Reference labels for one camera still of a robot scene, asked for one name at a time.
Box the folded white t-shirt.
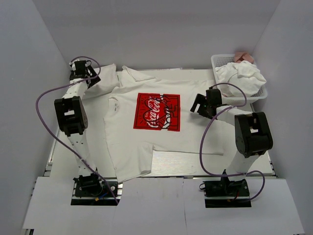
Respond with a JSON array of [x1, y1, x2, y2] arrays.
[[83, 64, 120, 99]]

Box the white plastic laundry basket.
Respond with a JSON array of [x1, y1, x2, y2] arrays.
[[211, 54, 268, 104]]

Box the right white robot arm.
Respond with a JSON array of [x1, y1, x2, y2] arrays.
[[190, 87, 273, 195]]

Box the pink cloth behind basket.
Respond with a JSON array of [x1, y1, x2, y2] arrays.
[[234, 52, 255, 64]]

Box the crumpled white t-shirt in basket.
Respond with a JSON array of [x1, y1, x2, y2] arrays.
[[215, 61, 267, 97]]

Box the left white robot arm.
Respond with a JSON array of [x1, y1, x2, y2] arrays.
[[54, 59, 103, 195]]

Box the white Coca-Cola print t-shirt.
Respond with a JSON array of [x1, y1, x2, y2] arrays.
[[104, 67, 224, 182]]

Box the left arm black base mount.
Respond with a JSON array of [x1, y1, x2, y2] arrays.
[[71, 174, 123, 206]]

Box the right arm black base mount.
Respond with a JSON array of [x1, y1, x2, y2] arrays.
[[199, 177, 251, 208]]

